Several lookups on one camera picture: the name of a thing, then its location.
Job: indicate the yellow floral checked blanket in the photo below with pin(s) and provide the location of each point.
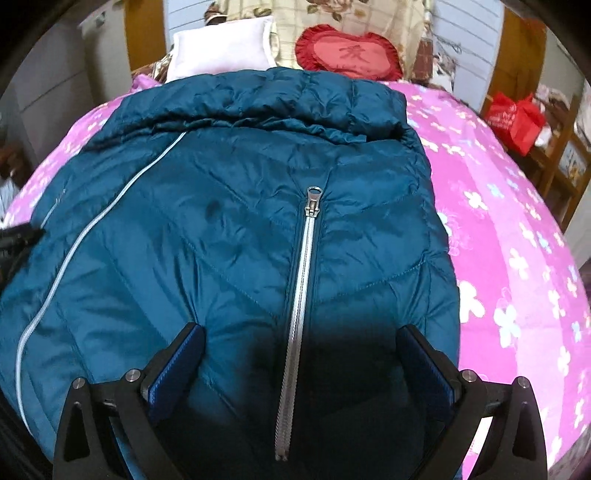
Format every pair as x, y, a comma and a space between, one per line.
286, 14

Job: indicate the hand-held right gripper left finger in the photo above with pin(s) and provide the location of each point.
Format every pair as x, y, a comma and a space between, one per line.
178, 369

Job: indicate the pink floral bedsheet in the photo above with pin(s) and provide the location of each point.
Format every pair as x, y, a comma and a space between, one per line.
508, 230

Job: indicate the wooden shelf rack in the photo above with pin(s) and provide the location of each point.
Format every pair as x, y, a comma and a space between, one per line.
561, 161

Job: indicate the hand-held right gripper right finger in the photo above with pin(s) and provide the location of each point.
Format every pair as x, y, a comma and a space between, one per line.
422, 369

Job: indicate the grey refrigerator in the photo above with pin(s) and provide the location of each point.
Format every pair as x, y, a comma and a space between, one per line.
51, 92

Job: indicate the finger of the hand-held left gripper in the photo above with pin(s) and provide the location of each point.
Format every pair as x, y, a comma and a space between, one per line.
16, 244

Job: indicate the white pillow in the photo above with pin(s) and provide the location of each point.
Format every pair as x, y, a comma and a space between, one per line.
221, 50

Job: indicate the red heart-shaped cushion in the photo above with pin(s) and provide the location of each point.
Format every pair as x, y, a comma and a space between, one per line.
346, 50

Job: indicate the red shopping bag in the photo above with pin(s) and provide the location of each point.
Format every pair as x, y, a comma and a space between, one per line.
512, 122

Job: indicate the teal puffer jacket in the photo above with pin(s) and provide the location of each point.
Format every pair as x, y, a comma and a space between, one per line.
231, 207

